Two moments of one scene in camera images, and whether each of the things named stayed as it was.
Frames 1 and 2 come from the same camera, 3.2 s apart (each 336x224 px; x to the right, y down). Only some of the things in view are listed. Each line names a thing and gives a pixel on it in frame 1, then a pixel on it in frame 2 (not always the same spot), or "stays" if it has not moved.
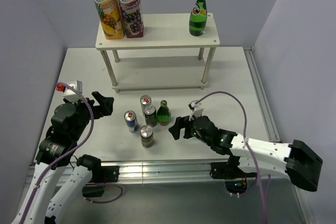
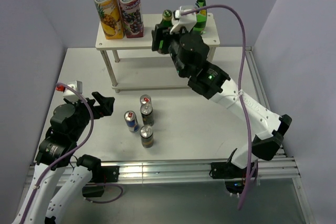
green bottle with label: [198, 19] stays
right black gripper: [181, 122] → [156, 33]
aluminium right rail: [272, 132] stays
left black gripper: [99, 110] stays
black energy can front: [146, 135] stays
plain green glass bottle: [164, 114] → [166, 22]
